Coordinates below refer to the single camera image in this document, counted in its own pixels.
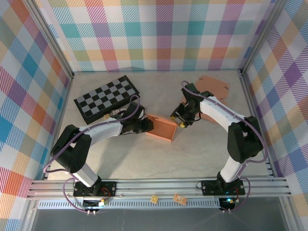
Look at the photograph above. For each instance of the pink paper box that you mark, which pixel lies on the pink paper box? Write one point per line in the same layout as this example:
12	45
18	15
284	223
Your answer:
161	130

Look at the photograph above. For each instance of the orange cardboard sheet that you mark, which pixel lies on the orange cardboard sheet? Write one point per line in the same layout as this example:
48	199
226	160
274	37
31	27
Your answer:
214	87

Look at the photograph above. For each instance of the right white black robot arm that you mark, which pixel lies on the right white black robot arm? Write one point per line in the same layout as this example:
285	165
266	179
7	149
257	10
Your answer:
219	113

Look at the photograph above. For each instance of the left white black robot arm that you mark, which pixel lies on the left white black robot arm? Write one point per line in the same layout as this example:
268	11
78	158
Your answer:
106	130

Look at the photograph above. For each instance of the small patterned card box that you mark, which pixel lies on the small patterned card box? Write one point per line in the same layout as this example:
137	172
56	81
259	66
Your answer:
116	112

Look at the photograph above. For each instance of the right black connector box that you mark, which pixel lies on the right black connector box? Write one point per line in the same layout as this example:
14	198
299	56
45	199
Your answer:
227	204

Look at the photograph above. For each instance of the black connector box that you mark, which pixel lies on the black connector box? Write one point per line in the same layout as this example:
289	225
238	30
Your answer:
227	204
92	204

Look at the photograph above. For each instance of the left black connector box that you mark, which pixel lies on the left black connector box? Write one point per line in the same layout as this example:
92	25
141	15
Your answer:
92	204

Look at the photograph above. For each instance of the black grey chessboard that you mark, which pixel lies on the black grey chessboard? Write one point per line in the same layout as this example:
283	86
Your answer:
106	98

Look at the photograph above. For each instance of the small orange printed card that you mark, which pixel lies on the small orange printed card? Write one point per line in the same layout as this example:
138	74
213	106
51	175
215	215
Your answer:
180	199

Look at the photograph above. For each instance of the small yellow square tile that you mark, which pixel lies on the small yellow square tile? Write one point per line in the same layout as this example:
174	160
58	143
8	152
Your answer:
154	199

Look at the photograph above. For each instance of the aluminium side rail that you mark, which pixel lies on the aluminium side rail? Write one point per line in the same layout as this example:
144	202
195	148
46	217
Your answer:
64	101
250	96

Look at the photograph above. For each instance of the aluminium cross rail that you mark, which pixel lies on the aluminium cross rail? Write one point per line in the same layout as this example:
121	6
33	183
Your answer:
156	186

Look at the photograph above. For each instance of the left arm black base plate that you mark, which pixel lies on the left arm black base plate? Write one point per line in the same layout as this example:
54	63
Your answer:
110	186

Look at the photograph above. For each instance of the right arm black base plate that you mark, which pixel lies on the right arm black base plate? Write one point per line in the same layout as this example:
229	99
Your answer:
209	187

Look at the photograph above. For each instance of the aluminium frame post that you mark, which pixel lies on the aluminium frame post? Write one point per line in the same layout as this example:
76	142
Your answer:
51	41
261	36

